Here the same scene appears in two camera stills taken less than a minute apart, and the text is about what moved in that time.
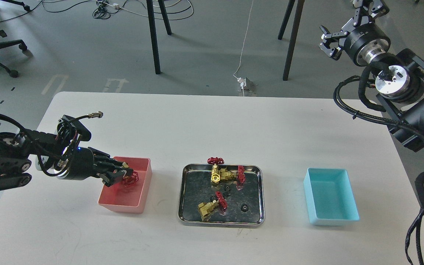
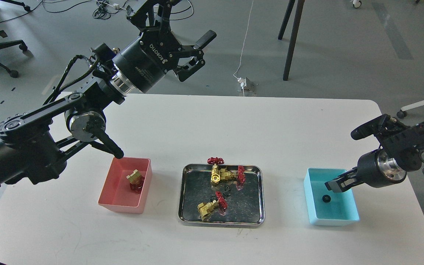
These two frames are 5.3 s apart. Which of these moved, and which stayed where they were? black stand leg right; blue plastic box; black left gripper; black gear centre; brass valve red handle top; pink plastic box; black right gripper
Moved: black left gripper; black right gripper
Stayed: blue plastic box; pink plastic box; black gear centre; brass valve red handle top; black stand leg right
